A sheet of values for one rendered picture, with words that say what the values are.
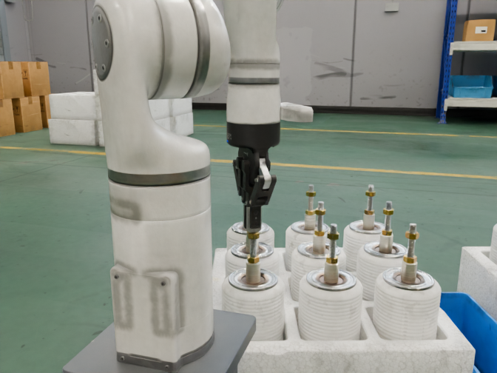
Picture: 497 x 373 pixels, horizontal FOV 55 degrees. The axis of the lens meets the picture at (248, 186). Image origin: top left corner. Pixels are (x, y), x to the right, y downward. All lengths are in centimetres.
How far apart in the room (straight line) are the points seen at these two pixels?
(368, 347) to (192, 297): 35
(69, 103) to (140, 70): 336
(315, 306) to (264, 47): 37
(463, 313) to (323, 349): 45
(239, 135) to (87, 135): 305
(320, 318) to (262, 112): 31
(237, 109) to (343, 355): 37
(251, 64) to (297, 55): 538
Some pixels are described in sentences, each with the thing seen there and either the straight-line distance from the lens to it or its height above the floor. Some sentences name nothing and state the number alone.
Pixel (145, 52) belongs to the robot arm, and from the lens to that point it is 38.
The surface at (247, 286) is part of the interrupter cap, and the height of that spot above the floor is 25.
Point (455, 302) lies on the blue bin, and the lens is 108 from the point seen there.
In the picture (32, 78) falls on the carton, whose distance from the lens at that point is 471.
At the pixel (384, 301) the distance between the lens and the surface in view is 76.
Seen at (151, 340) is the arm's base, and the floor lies 33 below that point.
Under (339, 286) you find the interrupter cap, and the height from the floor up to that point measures 25.
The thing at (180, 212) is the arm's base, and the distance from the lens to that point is 41.
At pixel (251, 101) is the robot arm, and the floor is 52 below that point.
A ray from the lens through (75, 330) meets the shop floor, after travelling 116.
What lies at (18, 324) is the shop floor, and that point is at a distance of 123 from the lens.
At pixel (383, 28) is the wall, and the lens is 590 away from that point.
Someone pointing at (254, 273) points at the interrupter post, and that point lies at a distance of 72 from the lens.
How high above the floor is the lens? 57
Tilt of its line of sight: 14 degrees down
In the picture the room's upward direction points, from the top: straight up
